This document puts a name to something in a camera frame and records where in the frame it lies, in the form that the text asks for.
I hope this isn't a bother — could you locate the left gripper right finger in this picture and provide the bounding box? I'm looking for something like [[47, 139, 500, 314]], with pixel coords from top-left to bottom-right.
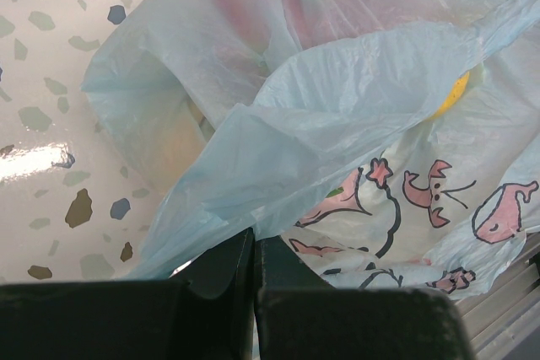
[[254, 237, 475, 359]]

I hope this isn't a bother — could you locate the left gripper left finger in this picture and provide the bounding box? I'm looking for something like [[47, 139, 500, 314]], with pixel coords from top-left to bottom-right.
[[1, 230, 255, 359]]

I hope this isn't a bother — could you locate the blue plastic bag with fruit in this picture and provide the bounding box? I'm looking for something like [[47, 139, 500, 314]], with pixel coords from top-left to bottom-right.
[[82, 0, 539, 299]]

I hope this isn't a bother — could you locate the yellow lemon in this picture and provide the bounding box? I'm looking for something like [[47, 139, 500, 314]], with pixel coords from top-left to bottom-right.
[[433, 72, 470, 118]]

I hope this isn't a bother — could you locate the aluminium front rail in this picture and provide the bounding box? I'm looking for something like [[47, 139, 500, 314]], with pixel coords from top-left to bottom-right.
[[456, 234, 539, 359]]

